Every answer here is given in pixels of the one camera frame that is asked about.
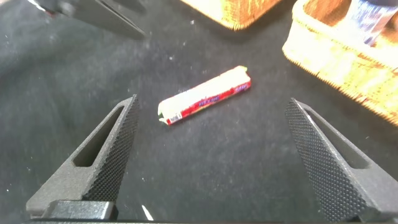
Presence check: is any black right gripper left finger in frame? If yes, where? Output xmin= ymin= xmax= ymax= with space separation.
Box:
xmin=26 ymin=95 xmax=141 ymax=218

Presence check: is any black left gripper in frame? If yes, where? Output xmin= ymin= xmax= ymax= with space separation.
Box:
xmin=27 ymin=0 xmax=147 ymax=40

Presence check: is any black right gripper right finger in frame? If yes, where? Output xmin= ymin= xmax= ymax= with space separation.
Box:
xmin=285 ymin=98 xmax=398 ymax=223

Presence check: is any red candy pack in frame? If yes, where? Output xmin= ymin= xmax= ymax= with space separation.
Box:
xmin=157 ymin=65 xmax=252 ymax=126

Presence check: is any small blue lidded jar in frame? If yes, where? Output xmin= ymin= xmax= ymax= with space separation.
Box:
xmin=345 ymin=0 xmax=398 ymax=47

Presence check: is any wicker basket with brown handles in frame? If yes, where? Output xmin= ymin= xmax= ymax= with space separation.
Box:
xmin=180 ymin=0 xmax=282 ymax=31
xmin=282 ymin=0 xmax=398 ymax=127

